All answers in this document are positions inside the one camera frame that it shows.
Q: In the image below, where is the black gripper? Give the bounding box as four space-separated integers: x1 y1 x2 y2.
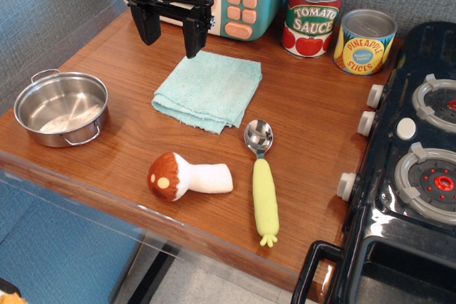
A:
127 0 214 59

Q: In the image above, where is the spoon with green handle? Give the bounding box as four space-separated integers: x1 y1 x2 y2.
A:
244 119 279 248

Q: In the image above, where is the tomato sauce can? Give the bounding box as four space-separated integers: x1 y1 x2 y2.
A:
281 0 343 58

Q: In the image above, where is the yellow pineapple slices can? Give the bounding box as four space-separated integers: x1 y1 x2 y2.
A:
333 9 398 76

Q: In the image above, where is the teal folded cloth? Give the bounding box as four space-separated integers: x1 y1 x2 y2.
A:
152 51 262 135

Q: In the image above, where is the steel pot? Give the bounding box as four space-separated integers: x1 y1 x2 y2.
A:
14 69 109 147

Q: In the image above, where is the plush mushroom toy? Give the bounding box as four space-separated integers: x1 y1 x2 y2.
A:
147 152 234 202

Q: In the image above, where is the orange object at corner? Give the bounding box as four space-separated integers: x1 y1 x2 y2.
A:
0 278 28 304

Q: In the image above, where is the black toy stove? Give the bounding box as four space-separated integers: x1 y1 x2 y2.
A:
292 21 455 303

